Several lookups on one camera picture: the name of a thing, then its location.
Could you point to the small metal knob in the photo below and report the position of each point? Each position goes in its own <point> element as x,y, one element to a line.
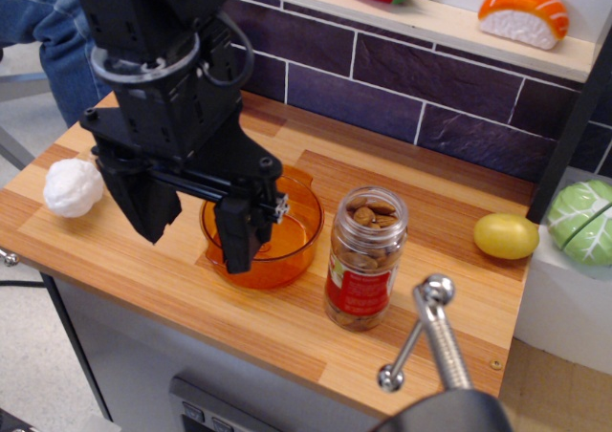
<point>9,259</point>

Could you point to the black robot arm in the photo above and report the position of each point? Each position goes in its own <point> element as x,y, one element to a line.
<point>143,6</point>

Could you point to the grey control panel with buttons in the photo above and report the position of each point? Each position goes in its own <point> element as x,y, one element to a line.
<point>194,409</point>

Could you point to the orange transparent plastic pot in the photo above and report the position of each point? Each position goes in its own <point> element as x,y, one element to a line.
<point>292,247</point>

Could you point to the clear almond jar red label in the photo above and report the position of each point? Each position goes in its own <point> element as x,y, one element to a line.
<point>367,242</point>

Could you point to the green toy cabbage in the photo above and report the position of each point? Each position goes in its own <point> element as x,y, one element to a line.
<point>579,222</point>

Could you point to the person leg in jeans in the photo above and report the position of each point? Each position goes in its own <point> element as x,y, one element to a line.
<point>62,30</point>

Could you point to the wooden shelf board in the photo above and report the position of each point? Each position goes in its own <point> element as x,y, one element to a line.
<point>452,27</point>

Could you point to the black shelf post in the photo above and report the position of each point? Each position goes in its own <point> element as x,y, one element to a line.
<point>572,131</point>

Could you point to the toy salmon sushi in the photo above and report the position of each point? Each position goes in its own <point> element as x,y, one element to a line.
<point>538,23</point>

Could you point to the yellow toy lemon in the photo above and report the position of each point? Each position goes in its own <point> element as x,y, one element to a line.
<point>506,236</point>

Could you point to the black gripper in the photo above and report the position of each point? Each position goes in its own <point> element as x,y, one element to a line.
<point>176,130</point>

